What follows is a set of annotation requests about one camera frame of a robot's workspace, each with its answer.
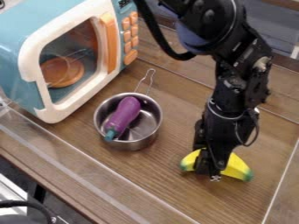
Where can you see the yellow toy banana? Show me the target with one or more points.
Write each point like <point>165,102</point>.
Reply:
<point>237,170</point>

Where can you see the purple toy eggplant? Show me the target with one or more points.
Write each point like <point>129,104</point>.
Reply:
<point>126,113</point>

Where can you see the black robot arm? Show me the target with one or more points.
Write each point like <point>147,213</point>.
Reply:
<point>213,28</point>

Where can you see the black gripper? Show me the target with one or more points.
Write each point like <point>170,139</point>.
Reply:
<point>221,131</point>

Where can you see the orange microwave turntable plate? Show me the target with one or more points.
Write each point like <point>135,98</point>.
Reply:
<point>62,71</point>

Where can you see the blue toy microwave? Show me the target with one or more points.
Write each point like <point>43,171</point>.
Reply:
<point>91,30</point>

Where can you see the silver metal pot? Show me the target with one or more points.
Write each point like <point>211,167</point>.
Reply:
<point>143,129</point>

